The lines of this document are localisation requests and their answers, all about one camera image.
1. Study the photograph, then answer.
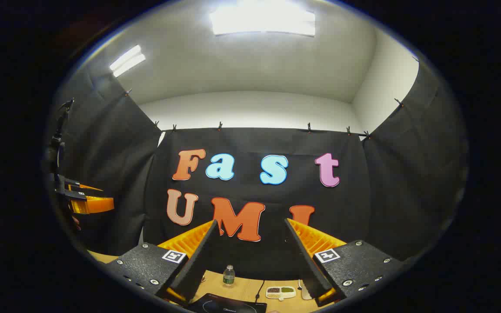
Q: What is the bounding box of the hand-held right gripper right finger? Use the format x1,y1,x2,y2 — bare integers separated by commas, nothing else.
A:
284,217,407,307

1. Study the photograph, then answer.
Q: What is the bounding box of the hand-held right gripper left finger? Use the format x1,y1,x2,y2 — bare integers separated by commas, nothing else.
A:
103,220,220,305

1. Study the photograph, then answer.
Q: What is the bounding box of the black induction cooktop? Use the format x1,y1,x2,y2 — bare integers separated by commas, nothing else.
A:
188,293,267,313

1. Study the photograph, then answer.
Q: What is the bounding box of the white divided seasoning dish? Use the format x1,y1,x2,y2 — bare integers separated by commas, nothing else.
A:
266,286,297,300

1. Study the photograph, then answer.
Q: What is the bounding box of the black backdrop cloth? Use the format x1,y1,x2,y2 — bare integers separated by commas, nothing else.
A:
46,57,468,281

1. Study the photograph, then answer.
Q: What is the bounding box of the ceiling light panel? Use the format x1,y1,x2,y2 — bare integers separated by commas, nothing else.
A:
209,0,316,37
109,45,146,78

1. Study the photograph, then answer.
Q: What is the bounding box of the row of black cloth clips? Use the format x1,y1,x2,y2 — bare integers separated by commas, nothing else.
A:
124,57,418,140

